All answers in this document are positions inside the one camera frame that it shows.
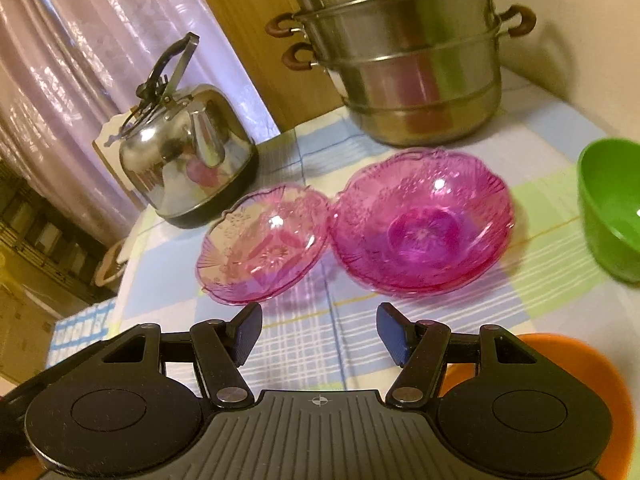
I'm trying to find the white cutting board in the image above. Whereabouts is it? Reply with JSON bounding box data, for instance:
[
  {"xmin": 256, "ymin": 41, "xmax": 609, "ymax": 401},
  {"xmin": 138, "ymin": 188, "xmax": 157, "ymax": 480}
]
[{"xmin": 92, "ymin": 110, "xmax": 153, "ymax": 198}]

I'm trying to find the checked pastel tablecloth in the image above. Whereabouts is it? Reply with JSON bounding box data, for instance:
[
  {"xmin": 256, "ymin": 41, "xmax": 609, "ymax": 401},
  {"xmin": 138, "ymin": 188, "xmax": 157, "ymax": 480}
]
[{"xmin": 47, "ymin": 67, "xmax": 640, "ymax": 391}]

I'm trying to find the large pink glass bowl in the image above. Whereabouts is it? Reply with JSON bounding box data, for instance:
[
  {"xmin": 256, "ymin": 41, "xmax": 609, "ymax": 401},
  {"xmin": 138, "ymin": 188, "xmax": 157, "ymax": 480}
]
[{"xmin": 327, "ymin": 147, "xmax": 516, "ymax": 299}]

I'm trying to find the sheer pink curtain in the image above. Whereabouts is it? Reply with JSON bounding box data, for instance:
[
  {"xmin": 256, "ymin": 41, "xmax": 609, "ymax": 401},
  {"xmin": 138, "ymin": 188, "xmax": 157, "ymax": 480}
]
[{"xmin": 0, "ymin": 0, "xmax": 281, "ymax": 246}]

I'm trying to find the green plastic bowl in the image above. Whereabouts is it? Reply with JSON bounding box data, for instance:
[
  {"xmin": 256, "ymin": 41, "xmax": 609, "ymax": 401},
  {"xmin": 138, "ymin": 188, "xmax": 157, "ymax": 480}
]
[{"xmin": 577, "ymin": 138, "xmax": 640, "ymax": 284}]

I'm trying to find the blue white checked towel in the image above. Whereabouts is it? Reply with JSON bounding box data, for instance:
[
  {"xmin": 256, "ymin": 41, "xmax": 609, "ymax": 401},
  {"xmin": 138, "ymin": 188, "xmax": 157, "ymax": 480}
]
[{"xmin": 50, "ymin": 297, "xmax": 121, "ymax": 366}]

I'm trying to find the orange plastic bowl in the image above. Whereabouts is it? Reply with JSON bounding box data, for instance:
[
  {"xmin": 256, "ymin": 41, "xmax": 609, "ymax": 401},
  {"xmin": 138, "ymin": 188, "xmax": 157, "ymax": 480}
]
[{"xmin": 440, "ymin": 332, "xmax": 632, "ymax": 480}]

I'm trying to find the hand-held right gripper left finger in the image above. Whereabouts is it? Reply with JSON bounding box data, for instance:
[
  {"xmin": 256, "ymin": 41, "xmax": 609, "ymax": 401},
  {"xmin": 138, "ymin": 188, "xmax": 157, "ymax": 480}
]
[{"xmin": 100, "ymin": 302, "xmax": 264, "ymax": 410}]

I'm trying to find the stainless steel steamer pot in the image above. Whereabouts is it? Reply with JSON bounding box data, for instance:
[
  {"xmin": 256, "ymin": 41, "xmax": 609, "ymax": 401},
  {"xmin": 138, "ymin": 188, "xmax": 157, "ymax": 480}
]
[{"xmin": 265, "ymin": 0, "xmax": 538, "ymax": 149}]

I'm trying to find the stainless steel kettle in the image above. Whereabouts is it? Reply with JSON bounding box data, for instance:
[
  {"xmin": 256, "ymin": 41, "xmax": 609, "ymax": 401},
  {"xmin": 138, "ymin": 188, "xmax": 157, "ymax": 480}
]
[{"xmin": 117, "ymin": 32, "xmax": 261, "ymax": 229}]

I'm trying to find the small pink glass plate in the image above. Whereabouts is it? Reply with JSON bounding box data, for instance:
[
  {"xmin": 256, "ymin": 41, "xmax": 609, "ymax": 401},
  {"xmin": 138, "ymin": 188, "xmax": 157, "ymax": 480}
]
[{"xmin": 196, "ymin": 183, "xmax": 334, "ymax": 306}]

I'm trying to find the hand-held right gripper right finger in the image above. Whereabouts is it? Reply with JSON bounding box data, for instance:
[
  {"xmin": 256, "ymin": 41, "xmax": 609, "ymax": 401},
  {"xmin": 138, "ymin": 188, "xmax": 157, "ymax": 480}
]
[{"xmin": 376, "ymin": 302, "xmax": 539, "ymax": 407}]

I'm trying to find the dark wooden shelf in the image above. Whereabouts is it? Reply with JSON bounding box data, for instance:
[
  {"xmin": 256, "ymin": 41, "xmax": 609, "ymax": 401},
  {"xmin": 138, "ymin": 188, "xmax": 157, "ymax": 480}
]
[{"xmin": 0, "ymin": 157, "xmax": 103, "ymax": 306}]

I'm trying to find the wooden door panel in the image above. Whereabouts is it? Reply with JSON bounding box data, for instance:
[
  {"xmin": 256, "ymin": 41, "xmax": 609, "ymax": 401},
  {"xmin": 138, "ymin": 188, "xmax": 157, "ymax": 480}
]
[{"xmin": 185, "ymin": 0, "xmax": 351, "ymax": 136}]

